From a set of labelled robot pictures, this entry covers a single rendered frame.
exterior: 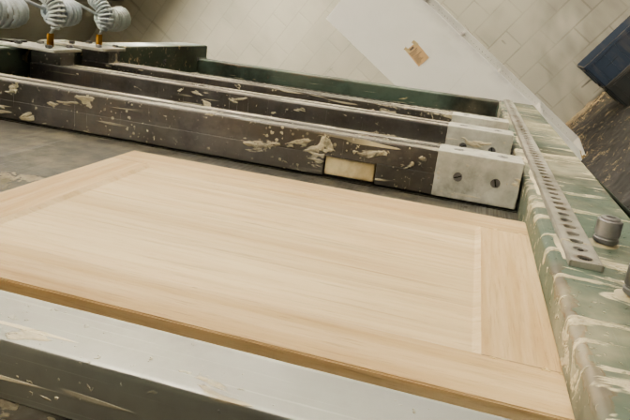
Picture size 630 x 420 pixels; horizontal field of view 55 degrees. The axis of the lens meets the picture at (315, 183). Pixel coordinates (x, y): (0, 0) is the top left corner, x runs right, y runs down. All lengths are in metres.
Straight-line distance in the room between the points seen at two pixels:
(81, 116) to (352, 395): 0.87
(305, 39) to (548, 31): 2.30
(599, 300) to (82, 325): 0.38
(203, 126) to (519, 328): 0.66
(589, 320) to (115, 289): 0.36
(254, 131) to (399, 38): 3.67
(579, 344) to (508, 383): 0.06
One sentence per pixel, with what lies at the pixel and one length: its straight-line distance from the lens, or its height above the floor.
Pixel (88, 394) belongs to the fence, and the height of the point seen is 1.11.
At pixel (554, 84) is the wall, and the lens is 5.98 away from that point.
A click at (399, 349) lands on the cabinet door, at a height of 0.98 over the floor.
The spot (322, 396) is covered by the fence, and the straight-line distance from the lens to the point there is 0.35.
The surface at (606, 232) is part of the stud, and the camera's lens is 0.68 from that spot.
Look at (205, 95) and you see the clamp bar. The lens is 1.33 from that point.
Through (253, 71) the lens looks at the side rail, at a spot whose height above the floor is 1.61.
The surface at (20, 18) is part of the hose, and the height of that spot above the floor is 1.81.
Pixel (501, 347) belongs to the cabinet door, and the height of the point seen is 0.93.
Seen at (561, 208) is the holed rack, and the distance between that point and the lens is 0.79.
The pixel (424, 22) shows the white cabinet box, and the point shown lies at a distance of 4.58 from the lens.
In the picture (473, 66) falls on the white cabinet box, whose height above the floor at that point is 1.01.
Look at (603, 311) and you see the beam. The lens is 0.52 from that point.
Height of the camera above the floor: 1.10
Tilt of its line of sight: 2 degrees up
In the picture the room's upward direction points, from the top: 46 degrees counter-clockwise
